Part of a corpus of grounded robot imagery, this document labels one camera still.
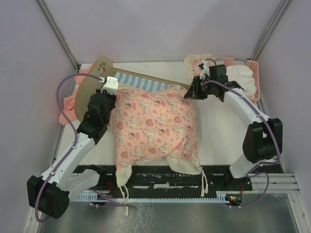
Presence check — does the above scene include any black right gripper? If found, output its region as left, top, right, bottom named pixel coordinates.
left=183, top=76, right=215, bottom=100

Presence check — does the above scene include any wooden striped pet bed frame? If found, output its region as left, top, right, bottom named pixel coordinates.
left=74, top=57, right=195, bottom=123

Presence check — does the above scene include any pink unicorn print mattress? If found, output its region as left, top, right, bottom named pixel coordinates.
left=110, top=87, right=208, bottom=201

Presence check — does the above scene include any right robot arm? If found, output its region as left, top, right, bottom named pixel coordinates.
left=184, top=65, right=283, bottom=190

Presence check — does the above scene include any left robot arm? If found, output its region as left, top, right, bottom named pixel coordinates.
left=27, top=87, right=117, bottom=222

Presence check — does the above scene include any small pink frilled pillow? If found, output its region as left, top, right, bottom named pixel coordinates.
left=184, top=54, right=216, bottom=80

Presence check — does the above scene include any salmon pink cloth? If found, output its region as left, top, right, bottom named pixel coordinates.
left=59, top=62, right=94, bottom=126

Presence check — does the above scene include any white cloth in basket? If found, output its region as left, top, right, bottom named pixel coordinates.
left=226, top=65, right=257, bottom=98

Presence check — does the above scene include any pink plastic basket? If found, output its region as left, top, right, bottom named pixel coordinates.
left=223, top=57, right=260, bottom=103

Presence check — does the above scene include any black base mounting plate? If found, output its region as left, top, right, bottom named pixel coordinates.
left=74, top=165, right=253, bottom=198

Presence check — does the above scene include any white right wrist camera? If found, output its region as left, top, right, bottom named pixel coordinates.
left=199, top=58, right=216, bottom=80

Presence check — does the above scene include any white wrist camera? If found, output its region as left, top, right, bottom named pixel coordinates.
left=199, top=58, right=216, bottom=80
left=100, top=76, right=119, bottom=96

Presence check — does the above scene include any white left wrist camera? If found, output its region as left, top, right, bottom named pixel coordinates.
left=100, top=76, right=119, bottom=96

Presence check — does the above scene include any white slotted cable duct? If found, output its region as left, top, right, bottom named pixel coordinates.
left=73, top=191, right=242, bottom=204

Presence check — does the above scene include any right aluminium frame post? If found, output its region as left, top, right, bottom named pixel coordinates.
left=251, top=0, right=292, bottom=61

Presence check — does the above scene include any aluminium frame post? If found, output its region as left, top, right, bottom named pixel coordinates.
left=251, top=0, right=292, bottom=61
left=35, top=0, right=81, bottom=71

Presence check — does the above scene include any left aluminium frame post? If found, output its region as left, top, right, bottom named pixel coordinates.
left=35, top=0, right=81, bottom=71

